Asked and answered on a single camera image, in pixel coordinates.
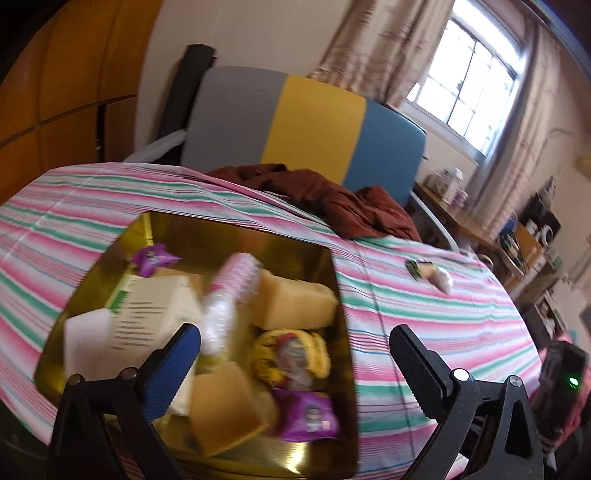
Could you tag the long beige curtain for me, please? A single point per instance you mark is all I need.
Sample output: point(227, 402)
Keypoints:
point(521, 152)

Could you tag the dark red jacket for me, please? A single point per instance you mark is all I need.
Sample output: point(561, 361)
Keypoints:
point(351, 207)

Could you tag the yellow sponge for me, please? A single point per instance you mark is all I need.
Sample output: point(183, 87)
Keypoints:
point(295, 300)
point(226, 410)

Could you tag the cardboard box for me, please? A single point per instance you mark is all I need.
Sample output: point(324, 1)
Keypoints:
point(147, 314)

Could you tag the beige patterned curtain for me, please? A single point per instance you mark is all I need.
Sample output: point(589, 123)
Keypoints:
point(378, 46)

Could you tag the wooden wardrobe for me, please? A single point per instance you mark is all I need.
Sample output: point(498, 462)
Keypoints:
point(69, 69)

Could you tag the wooden desk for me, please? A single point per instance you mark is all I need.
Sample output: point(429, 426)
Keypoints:
point(461, 226)

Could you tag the barred window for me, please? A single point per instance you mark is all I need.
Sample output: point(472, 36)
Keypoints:
point(466, 78)

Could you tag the black rolled mat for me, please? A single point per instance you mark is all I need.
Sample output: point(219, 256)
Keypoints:
point(184, 87)

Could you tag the small white fan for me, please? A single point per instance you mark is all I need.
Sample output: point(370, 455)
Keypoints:
point(545, 234)

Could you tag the pink red clothing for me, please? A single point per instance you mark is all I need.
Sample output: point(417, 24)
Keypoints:
point(579, 422)

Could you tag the white jar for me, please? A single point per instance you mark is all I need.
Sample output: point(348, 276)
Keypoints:
point(435, 181)

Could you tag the grey yellow blue chair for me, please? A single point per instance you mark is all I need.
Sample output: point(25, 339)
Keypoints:
point(314, 129)

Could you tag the purple snack packet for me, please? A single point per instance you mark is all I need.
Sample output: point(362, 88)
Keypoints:
point(152, 261)
point(307, 413)

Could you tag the gold metal tin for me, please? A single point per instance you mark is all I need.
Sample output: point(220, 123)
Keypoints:
point(138, 230)

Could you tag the clear snack packet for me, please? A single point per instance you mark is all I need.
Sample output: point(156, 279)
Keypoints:
point(434, 276)

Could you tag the striped tablecloth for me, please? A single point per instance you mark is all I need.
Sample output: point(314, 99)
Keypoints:
point(415, 323)

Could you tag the grey metal rail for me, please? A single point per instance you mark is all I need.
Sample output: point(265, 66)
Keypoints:
point(429, 217)

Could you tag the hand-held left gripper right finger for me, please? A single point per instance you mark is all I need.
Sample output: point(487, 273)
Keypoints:
point(415, 364)

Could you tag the pink hair roller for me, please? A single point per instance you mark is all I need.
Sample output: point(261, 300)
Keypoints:
point(238, 272)

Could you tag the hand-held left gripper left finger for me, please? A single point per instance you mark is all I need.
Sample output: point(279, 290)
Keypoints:
point(171, 369)

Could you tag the white carton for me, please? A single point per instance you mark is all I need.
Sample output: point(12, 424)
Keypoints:
point(452, 182)

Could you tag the yellow round snack packet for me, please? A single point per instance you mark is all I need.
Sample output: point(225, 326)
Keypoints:
point(291, 357)

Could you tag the white plastic bundle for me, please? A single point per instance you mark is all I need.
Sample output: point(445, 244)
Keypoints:
point(219, 323)

